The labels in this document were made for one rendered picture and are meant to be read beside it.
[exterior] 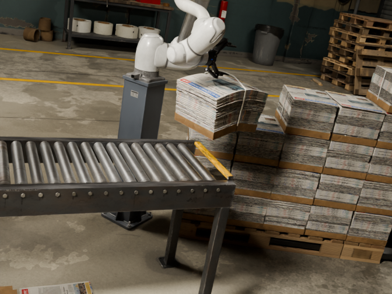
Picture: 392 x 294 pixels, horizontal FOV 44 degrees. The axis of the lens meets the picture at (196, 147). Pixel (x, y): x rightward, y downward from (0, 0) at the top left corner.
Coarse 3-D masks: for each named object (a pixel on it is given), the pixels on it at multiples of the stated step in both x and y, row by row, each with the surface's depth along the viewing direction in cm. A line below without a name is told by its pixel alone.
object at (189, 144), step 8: (0, 136) 230; (8, 136) 231; (16, 136) 233; (8, 144) 228; (24, 144) 231; (64, 144) 238; (104, 144) 246; (128, 144) 251; (152, 144) 257; (176, 144) 262; (184, 144) 264; (192, 144) 266; (8, 152) 230; (24, 152) 233; (40, 152) 235; (80, 152) 243; (120, 152) 251; (192, 152) 268; (24, 160) 234; (40, 160) 237; (56, 160) 240; (112, 160) 252
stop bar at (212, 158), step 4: (196, 144) 261; (200, 144) 260; (200, 148) 256; (204, 148) 255; (204, 152) 251; (208, 152) 251; (208, 156) 247; (212, 156) 246; (212, 160) 242; (216, 160) 242; (216, 164) 238; (220, 164) 238; (220, 168) 234; (224, 168) 235; (220, 172) 234; (224, 172) 231; (228, 172) 231; (228, 176) 227; (232, 176) 228
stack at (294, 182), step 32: (256, 128) 300; (224, 160) 305; (288, 160) 306; (320, 160) 307; (352, 160) 308; (288, 192) 314; (320, 192) 314; (352, 192) 316; (192, 224) 321; (288, 224) 323; (320, 224) 323
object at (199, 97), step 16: (192, 80) 241; (208, 80) 243; (192, 96) 237; (208, 96) 228; (224, 96) 228; (176, 112) 251; (192, 112) 242; (208, 112) 233; (224, 112) 234; (208, 128) 236
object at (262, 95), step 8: (232, 80) 252; (248, 88) 242; (256, 88) 254; (256, 96) 247; (264, 96) 251; (248, 104) 245; (256, 104) 249; (264, 104) 255; (248, 112) 248; (256, 112) 253; (248, 120) 251; (256, 120) 256
